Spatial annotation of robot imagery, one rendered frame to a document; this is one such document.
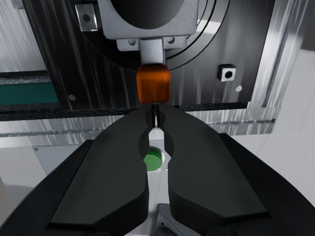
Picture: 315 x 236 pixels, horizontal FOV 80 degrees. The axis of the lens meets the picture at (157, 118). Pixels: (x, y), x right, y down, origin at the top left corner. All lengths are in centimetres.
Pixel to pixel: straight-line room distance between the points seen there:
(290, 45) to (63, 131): 31
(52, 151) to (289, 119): 44
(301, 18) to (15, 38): 33
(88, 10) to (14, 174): 47
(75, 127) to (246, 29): 24
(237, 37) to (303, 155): 40
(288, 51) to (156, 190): 42
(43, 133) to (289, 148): 49
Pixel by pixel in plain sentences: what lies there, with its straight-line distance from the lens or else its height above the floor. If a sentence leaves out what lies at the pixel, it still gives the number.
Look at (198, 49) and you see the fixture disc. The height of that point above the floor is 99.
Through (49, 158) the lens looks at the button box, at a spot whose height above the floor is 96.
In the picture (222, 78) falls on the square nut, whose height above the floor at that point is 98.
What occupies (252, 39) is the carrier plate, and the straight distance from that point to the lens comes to 24.
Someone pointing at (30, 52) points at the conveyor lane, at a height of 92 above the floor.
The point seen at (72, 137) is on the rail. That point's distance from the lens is 30.
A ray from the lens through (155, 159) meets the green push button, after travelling 29.
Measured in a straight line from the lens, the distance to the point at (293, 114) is 47.
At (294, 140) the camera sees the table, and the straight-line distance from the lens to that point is 52.
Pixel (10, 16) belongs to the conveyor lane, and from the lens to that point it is 31.
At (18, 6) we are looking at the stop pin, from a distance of 25.
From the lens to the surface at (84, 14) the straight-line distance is 18.
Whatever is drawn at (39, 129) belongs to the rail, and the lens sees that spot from 31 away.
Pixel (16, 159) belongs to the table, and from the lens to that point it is 54.
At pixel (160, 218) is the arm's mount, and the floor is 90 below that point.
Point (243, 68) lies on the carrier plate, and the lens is 24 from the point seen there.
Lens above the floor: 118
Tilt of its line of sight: 58 degrees down
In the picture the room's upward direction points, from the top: 177 degrees clockwise
